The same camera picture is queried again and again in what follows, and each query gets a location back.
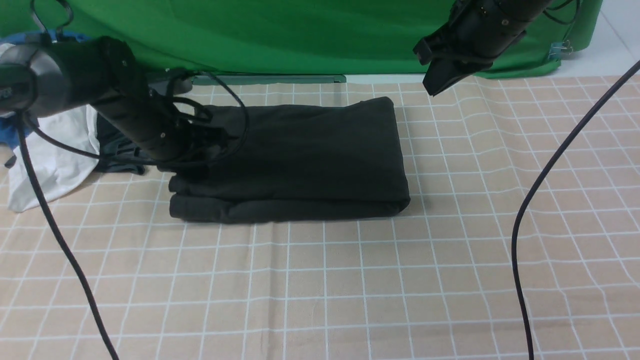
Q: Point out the blue binder clip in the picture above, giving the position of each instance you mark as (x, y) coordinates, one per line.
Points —
(560, 49)

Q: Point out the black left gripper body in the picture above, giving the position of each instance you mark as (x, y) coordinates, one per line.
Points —
(170, 132)

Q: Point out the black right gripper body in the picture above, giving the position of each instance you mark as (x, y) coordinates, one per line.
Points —
(476, 33)

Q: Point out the white crumpled shirt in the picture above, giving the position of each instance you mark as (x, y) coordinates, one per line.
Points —
(55, 150)

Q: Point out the blue garment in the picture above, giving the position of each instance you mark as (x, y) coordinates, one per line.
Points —
(8, 132)

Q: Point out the dark teal garment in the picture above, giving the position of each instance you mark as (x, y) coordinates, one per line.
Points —
(112, 143)

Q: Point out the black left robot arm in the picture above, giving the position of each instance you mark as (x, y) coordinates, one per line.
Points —
(119, 70)

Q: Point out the dark gray long-sleeved shirt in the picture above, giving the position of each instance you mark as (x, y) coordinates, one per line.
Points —
(303, 163)

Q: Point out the beige checkered tablecloth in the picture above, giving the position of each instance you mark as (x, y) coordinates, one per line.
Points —
(433, 283)

